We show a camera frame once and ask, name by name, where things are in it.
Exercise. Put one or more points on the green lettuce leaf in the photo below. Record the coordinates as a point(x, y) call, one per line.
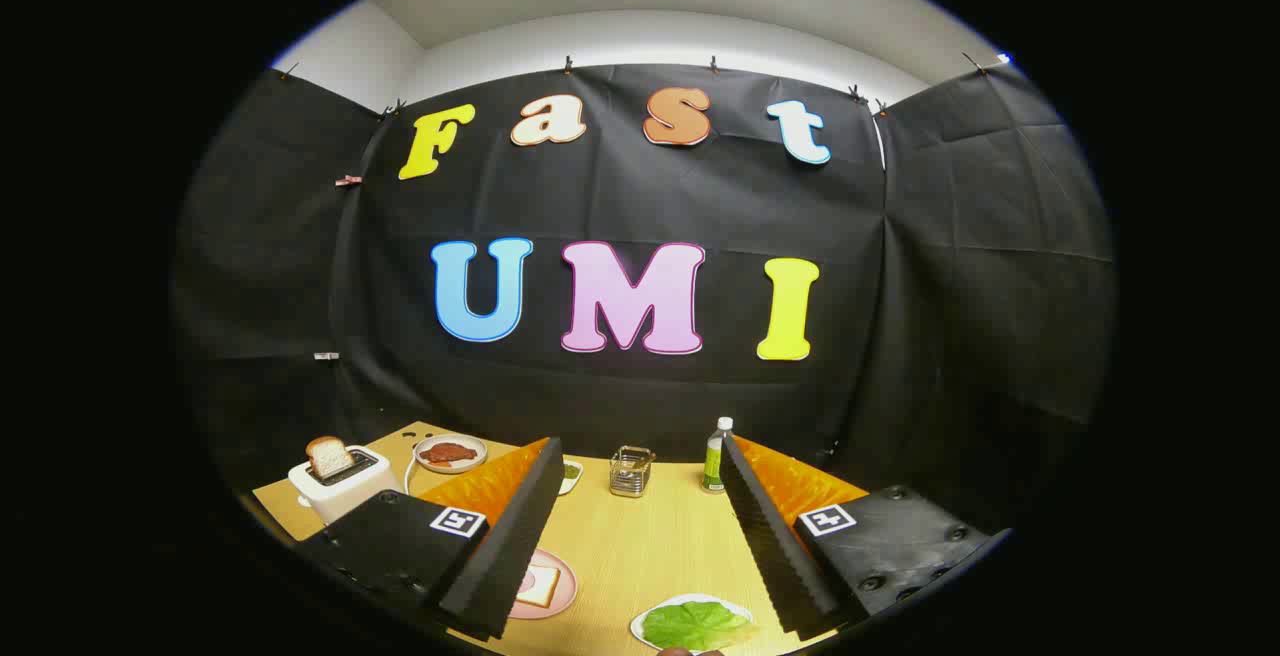
point(695, 624)

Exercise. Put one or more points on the white toaster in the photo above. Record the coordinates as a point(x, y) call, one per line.
point(345, 496)

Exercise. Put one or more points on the white oval plate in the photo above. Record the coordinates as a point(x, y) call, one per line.
point(637, 628)

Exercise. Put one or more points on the thick toasted bread slice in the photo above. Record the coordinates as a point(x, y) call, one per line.
point(328, 456)

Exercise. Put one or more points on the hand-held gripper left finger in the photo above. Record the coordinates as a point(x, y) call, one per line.
point(510, 546)

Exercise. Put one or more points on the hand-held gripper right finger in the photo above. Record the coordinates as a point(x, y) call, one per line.
point(775, 546)

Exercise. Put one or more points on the green label drink bottle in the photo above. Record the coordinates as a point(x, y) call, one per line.
point(714, 466)

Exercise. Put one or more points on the grey round plate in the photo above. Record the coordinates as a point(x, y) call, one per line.
point(450, 469)

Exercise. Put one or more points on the flat white bread slice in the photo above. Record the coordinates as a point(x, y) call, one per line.
point(540, 586)

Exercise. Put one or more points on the pink round plate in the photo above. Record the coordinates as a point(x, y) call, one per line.
point(565, 591)

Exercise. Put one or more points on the red meat slice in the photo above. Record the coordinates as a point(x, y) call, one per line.
point(447, 453)

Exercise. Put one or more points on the white divided bean dish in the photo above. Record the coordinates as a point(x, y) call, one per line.
point(571, 476)

